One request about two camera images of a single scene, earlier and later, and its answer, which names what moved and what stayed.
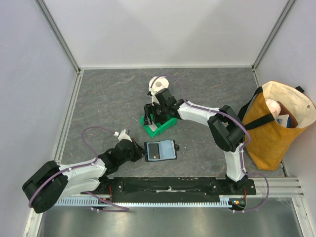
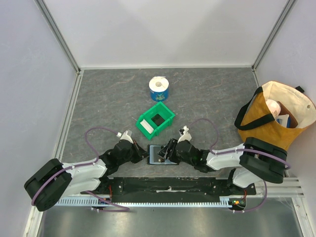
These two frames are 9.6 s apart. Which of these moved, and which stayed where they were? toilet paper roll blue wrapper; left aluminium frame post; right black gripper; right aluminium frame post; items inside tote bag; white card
Moved: white card; right black gripper
Stayed: left aluminium frame post; toilet paper roll blue wrapper; right aluminium frame post; items inside tote bag
